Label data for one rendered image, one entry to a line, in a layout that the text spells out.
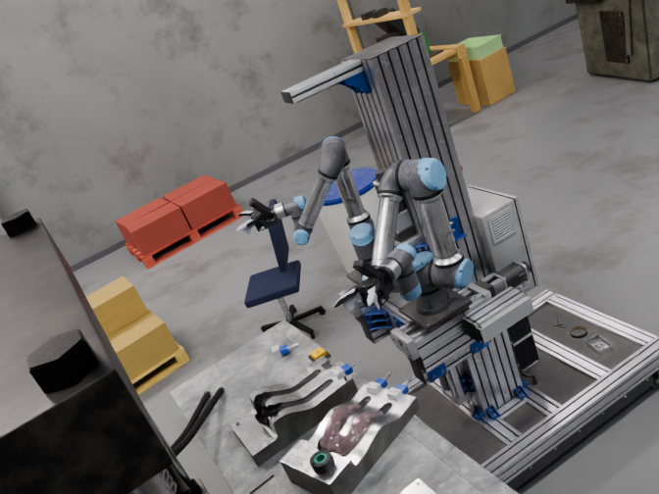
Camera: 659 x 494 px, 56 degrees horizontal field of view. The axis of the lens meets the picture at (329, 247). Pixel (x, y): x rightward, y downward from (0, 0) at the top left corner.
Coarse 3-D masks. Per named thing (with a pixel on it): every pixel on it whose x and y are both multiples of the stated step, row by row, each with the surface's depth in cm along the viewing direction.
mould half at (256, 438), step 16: (320, 368) 270; (288, 384) 268; (320, 384) 260; (336, 384) 256; (352, 384) 257; (272, 400) 255; (288, 400) 255; (320, 400) 252; (336, 400) 254; (272, 416) 245; (288, 416) 244; (304, 416) 248; (320, 416) 252; (240, 432) 255; (256, 432) 252; (272, 432) 248; (288, 432) 246; (304, 432) 250; (256, 448) 243; (272, 448) 244
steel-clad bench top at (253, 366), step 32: (256, 352) 317; (192, 384) 312; (224, 384) 302; (256, 384) 292; (224, 416) 280; (224, 448) 260; (288, 448) 246; (416, 448) 222; (448, 448) 217; (256, 480) 236; (288, 480) 230; (384, 480) 214; (448, 480) 205; (480, 480) 201
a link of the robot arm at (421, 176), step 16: (416, 160) 220; (432, 160) 217; (400, 176) 221; (416, 176) 217; (432, 176) 215; (416, 192) 220; (432, 192) 219; (432, 208) 223; (432, 224) 226; (448, 224) 228; (432, 240) 231; (448, 240) 229; (448, 256) 231; (432, 272) 238; (448, 272) 233; (464, 272) 232
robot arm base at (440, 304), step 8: (440, 288) 248; (424, 296) 247; (432, 296) 247; (440, 296) 247; (448, 296) 252; (416, 304) 253; (424, 304) 248; (432, 304) 247; (440, 304) 247; (448, 304) 249; (424, 312) 250; (432, 312) 248; (440, 312) 248
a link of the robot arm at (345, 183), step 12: (324, 144) 282; (348, 156) 287; (348, 168) 289; (336, 180) 290; (348, 180) 289; (348, 192) 291; (348, 204) 294; (360, 204) 295; (348, 216) 299; (360, 216) 296
